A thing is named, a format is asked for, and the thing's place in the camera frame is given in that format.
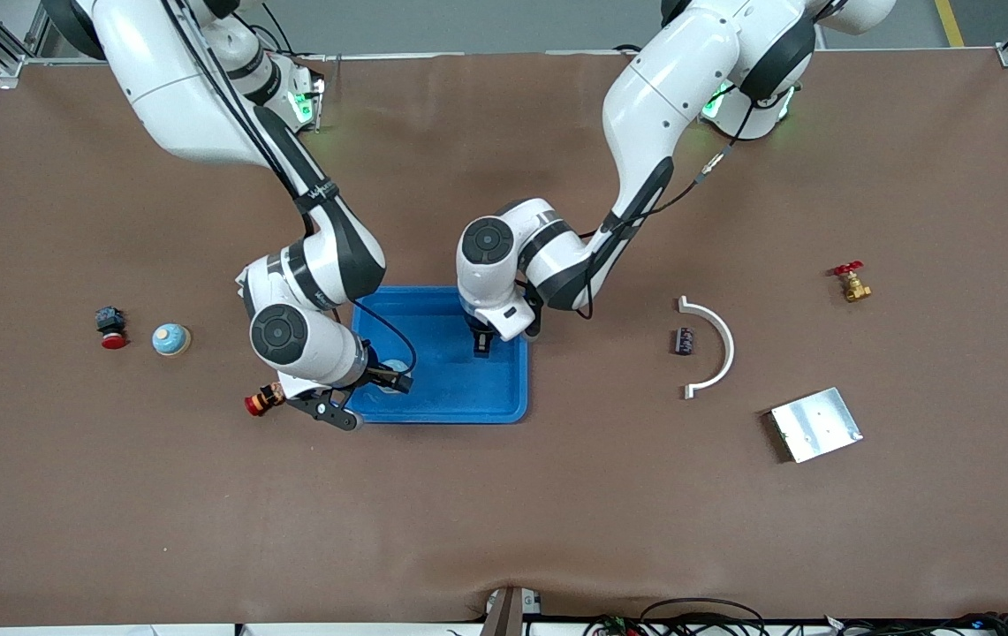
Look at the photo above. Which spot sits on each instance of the dark brown capacitor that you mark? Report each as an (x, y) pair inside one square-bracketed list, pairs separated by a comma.
[(685, 341)]

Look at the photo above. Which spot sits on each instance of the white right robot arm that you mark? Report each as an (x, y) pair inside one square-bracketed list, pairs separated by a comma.
[(177, 97)]

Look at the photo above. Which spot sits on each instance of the red push button switch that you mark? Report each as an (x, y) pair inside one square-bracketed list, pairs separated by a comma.
[(111, 329)]

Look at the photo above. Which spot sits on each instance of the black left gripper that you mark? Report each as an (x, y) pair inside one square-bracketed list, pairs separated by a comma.
[(481, 338)]

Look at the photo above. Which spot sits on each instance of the red orange button switch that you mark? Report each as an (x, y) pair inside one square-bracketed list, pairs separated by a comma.
[(265, 399)]

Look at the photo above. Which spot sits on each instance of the white curved bracket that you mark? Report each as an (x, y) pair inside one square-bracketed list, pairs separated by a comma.
[(727, 344)]

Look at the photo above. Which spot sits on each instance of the silver metal plate module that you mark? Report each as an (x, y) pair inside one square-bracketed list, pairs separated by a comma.
[(817, 426)]

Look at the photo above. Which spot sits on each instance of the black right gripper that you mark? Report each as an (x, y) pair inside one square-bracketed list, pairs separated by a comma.
[(382, 377)]

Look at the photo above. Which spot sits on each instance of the blue plastic tray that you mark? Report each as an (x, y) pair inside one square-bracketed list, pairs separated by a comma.
[(450, 393)]

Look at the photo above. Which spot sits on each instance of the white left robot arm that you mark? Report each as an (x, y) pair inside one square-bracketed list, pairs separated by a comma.
[(671, 97)]

